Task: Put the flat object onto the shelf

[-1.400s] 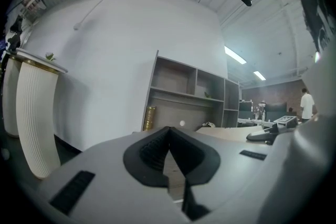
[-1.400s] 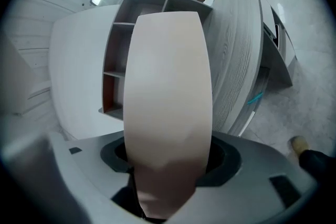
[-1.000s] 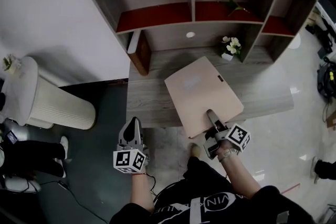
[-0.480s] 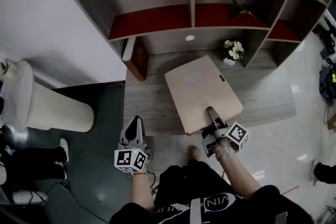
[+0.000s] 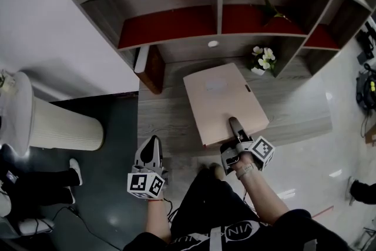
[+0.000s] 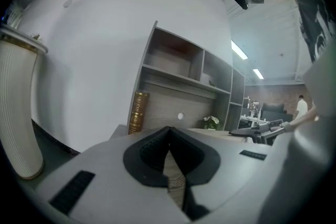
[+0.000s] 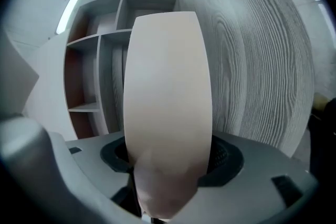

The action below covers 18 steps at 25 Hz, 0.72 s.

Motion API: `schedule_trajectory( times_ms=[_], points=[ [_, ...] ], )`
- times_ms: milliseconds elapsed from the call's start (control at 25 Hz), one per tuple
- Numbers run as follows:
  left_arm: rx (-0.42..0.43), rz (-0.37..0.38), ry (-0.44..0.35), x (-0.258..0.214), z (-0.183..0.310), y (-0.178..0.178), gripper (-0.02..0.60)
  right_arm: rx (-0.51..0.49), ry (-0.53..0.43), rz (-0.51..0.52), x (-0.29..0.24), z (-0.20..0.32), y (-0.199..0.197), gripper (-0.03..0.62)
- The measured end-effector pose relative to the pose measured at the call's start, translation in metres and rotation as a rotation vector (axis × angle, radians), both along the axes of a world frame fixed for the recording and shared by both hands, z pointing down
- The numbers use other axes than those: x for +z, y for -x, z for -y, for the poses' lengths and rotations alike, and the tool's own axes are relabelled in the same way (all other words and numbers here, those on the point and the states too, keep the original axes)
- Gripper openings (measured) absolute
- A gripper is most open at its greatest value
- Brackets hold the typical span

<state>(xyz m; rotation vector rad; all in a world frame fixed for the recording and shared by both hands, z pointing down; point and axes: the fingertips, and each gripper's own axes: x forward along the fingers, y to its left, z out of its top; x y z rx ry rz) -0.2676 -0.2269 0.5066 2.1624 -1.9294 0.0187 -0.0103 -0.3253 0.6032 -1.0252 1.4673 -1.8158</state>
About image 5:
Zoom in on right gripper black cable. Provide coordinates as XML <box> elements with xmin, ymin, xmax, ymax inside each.
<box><xmin>241</xmin><ymin>188</ymin><xmax>260</xmax><ymax>219</ymax></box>

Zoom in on person's right hand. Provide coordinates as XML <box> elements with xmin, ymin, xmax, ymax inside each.
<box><xmin>236</xmin><ymin>154</ymin><xmax>256</xmax><ymax>172</ymax></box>

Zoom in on person's black printed t-shirt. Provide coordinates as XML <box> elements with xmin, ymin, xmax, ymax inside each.
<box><xmin>122</xmin><ymin>208</ymin><xmax>351</xmax><ymax>251</ymax></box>

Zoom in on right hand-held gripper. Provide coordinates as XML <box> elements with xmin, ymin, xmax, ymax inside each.
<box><xmin>220</xmin><ymin>116</ymin><xmax>276</xmax><ymax>177</ymax></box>

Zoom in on flat cardboard box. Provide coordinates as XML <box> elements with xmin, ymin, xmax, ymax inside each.
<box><xmin>364</xmin><ymin>122</ymin><xmax>376</xmax><ymax>147</ymax></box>

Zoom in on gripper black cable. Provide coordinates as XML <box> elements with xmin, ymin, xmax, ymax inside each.
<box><xmin>162</xmin><ymin>198</ymin><xmax>177</xmax><ymax>225</ymax></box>
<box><xmin>241</xmin><ymin>188</ymin><xmax>260</xmax><ymax>219</ymax></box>

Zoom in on white flowers in white pot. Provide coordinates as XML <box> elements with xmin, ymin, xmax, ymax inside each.
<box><xmin>250</xmin><ymin>46</ymin><xmax>277</xmax><ymax>77</ymax></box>

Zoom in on white ribbed pedestal table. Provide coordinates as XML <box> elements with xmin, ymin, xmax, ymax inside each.
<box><xmin>0</xmin><ymin>71</ymin><xmax>105</xmax><ymax>157</ymax></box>

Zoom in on person's black trousers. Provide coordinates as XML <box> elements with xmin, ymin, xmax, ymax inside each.
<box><xmin>170</xmin><ymin>169</ymin><xmax>261</xmax><ymax>230</ymax></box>

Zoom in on pink box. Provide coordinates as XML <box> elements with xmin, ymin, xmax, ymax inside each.
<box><xmin>182</xmin><ymin>62</ymin><xmax>270</xmax><ymax>149</ymax></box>

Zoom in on beige wristband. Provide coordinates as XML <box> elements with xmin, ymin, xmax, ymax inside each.
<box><xmin>236</xmin><ymin>163</ymin><xmax>256</xmax><ymax>181</ymax></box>

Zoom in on person's left forearm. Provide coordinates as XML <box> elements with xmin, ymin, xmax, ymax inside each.
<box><xmin>145</xmin><ymin>198</ymin><xmax>173</xmax><ymax>242</ymax></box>

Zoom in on black and yellow vacuum cleaner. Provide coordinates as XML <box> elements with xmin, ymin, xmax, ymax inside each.
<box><xmin>355</xmin><ymin>68</ymin><xmax>376</xmax><ymax>112</ymax></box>

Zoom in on brown hardcover book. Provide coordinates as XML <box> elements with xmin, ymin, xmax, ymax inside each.
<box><xmin>134</xmin><ymin>45</ymin><xmax>164</xmax><ymax>95</ymax></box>

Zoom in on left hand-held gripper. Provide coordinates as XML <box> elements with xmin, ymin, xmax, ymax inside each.
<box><xmin>126</xmin><ymin>135</ymin><xmax>169</xmax><ymax>200</ymax></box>

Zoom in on white swivel chair base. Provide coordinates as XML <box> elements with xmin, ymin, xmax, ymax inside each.
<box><xmin>0</xmin><ymin>215</ymin><xmax>56</xmax><ymax>238</ymax></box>

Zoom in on person's right forearm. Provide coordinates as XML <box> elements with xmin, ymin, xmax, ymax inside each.
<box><xmin>236</xmin><ymin>167</ymin><xmax>292</xmax><ymax>227</ymax></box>

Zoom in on small green potted plant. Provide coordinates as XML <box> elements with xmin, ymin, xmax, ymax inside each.
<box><xmin>0</xmin><ymin>68</ymin><xmax>16</xmax><ymax>95</ymax></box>

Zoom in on red floor tape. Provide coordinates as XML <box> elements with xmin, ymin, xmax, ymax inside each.
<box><xmin>311</xmin><ymin>205</ymin><xmax>334</xmax><ymax>219</ymax></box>

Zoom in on black floor cable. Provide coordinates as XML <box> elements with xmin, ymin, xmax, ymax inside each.
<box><xmin>49</xmin><ymin>205</ymin><xmax>122</xmax><ymax>251</ymax></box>

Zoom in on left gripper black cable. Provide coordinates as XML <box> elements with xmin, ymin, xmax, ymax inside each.
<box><xmin>162</xmin><ymin>198</ymin><xmax>177</xmax><ymax>225</ymax></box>

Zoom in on person's beige shoe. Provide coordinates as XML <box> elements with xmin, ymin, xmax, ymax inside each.
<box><xmin>209</xmin><ymin>163</ymin><xmax>226</xmax><ymax>180</ymax></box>

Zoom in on green artificial sprig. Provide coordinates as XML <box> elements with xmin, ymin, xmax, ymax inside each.
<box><xmin>261</xmin><ymin>0</ymin><xmax>292</xmax><ymax>28</ymax></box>

